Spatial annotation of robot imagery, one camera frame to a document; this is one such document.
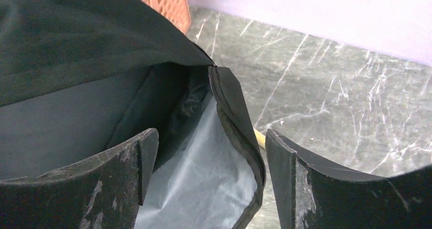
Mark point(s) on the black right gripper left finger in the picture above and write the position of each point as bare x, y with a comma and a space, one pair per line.
102, 191

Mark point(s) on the clear plastic bag inside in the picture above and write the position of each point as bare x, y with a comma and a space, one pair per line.
202, 182

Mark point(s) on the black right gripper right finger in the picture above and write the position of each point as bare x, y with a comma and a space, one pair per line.
314, 192

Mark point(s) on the black student backpack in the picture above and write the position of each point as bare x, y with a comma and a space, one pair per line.
79, 77

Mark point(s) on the yellow highlighter pen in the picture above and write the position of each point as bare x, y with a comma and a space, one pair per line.
260, 138

